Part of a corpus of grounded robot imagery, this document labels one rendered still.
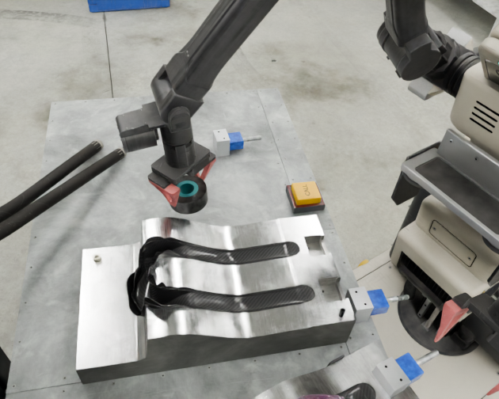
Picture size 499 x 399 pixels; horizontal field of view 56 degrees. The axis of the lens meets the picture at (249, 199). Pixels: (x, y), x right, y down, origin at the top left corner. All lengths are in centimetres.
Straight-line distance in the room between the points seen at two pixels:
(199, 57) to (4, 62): 282
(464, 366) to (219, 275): 98
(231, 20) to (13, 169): 205
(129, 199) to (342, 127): 181
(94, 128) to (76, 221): 35
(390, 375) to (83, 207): 77
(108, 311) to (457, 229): 75
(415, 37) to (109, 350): 76
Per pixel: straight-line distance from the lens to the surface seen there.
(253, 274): 94
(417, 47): 88
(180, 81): 74
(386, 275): 177
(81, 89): 308
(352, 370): 91
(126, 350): 90
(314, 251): 102
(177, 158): 87
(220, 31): 69
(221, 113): 145
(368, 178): 251
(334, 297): 96
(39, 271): 111
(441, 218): 114
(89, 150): 130
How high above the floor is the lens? 166
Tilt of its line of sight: 46 degrees down
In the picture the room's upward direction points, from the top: 5 degrees clockwise
